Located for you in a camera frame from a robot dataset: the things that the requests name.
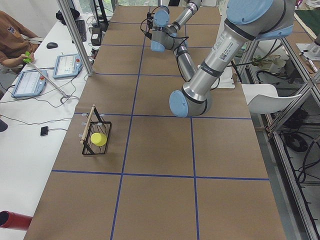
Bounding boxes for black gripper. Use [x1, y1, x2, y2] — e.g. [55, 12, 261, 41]
[145, 12, 154, 40]

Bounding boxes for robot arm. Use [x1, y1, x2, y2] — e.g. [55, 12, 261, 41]
[145, 0, 295, 118]
[151, 0, 202, 41]

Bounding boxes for yellow plastic cup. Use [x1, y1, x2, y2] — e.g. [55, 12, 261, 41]
[90, 132, 108, 147]

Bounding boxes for black power box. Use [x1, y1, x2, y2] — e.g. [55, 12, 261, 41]
[90, 27, 102, 46]

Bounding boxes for black keyboard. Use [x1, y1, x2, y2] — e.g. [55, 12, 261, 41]
[75, 19, 87, 42]

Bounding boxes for far teach pendant tablet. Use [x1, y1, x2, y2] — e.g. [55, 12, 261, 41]
[53, 54, 83, 79]

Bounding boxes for teach pendant tablet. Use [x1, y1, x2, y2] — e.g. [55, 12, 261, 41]
[11, 70, 48, 98]
[53, 54, 83, 79]

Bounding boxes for black computer mouse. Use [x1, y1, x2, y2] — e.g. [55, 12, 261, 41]
[46, 42, 58, 49]

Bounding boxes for metal grabber stick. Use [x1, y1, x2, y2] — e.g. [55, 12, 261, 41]
[22, 51, 80, 105]

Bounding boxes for seated person brown shirt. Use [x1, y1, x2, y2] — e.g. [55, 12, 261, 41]
[0, 11, 39, 73]

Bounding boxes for near teach pendant tablet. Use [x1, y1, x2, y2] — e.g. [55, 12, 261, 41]
[11, 70, 48, 98]

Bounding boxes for white plastic chair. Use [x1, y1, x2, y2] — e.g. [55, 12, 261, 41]
[241, 83, 302, 114]

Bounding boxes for small black puck device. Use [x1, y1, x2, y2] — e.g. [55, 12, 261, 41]
[40, 126, 49, 137]

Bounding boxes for red cylinder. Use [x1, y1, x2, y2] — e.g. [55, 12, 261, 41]
[0, 210, 33, 231]

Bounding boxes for aluminium frame post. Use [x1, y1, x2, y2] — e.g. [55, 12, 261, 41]
[57, 0, 94, 77]

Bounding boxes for black wire cup rack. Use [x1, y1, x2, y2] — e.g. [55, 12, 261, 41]
[80, 104, 112, 156]

